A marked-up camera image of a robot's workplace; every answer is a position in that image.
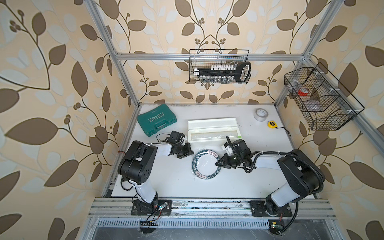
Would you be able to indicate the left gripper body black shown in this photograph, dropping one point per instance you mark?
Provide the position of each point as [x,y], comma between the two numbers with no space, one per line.
[180,149]

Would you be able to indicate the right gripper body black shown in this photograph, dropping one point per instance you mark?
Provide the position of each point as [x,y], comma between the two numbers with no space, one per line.
[234,160]

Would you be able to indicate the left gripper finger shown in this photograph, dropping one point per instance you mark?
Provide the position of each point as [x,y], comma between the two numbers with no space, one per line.
[183,155]
[188,150]

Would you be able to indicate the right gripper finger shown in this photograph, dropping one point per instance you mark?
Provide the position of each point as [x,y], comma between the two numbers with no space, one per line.
[224,165]
[223,159]

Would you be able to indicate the white plate dark green rim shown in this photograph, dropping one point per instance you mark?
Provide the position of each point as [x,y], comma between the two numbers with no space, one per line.
[206,164]

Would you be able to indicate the white plastic wrap dispenser box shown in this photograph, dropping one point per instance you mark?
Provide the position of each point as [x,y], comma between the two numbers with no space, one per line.
[211,130]

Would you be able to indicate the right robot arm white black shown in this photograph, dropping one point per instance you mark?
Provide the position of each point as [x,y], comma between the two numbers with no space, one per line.
[303,177]

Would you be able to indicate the green plastic tool case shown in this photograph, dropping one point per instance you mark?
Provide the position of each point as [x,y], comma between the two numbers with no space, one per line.
[157,119]

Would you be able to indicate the yellow tape measure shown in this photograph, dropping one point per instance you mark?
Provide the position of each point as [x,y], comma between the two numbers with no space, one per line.
[272,125]

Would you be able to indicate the black socket set holder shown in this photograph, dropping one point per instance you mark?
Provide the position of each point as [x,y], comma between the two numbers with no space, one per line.
[236,73]

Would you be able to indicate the red item in basket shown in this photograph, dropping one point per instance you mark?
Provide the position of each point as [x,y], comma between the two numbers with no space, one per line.
[303,92]

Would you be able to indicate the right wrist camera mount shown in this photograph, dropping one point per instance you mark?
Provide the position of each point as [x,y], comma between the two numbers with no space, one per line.
[227,148]

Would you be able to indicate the grey duct tape roll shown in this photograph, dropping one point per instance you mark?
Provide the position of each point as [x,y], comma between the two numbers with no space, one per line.
[260,114]

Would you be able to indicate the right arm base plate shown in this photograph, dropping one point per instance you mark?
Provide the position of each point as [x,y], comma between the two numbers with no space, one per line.
[269,209]

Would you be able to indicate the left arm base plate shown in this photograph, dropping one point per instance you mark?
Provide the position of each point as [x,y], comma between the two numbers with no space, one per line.
[151,207]

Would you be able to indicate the black wire basket back wall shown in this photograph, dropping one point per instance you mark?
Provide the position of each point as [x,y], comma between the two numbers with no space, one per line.
[207,57]

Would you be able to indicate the black wire basket wall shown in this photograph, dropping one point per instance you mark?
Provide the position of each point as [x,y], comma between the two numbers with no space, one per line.
[207,57]
[331,104]

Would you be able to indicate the aluminium frame front rail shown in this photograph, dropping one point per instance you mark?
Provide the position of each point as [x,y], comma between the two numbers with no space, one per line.
[309,209]

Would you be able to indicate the black wire basket right wall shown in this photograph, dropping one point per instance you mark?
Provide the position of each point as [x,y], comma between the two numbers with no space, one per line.
[331,104]

